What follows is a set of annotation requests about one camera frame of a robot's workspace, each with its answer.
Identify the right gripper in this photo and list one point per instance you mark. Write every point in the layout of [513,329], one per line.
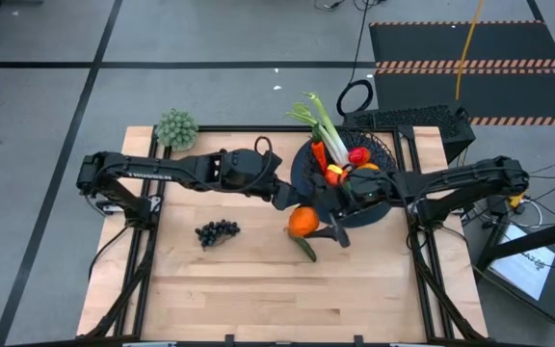
[354,193]

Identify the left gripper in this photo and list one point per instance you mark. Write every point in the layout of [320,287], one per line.
[251,171]

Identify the orange fruit green stem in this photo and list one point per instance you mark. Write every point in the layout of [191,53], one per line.
[303,221]

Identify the dark green cucumber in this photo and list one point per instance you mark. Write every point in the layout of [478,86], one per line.
[306,249]

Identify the orange carrot with leaves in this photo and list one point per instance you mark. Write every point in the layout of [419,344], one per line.
[320,156]

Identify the red yellow peach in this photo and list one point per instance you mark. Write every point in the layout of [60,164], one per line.
[335,176]

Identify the yellow orange lemon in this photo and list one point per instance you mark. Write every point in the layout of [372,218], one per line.
[369,167]

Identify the dark grape bunch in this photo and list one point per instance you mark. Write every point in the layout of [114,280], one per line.
[217,231]

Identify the orange red tomato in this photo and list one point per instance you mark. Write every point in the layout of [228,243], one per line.
[359,155]

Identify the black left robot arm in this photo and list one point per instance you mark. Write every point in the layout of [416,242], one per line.
[162,171]

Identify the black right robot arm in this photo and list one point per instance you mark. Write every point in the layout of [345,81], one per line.
[475,178]

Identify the black perforated computer case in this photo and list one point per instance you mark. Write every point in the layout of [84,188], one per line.
[403,120]

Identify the yellow connector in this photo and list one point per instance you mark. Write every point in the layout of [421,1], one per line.
[516,200]

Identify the white printed sheet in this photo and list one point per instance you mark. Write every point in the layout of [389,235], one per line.
[523,260]

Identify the black floor mat striped edge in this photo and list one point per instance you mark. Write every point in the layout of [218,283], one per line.
[475,91]

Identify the black side stand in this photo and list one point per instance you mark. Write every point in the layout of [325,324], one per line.
[537,238]

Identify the small black bracket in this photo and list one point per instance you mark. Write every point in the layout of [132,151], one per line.
[229,340]
[359,340]

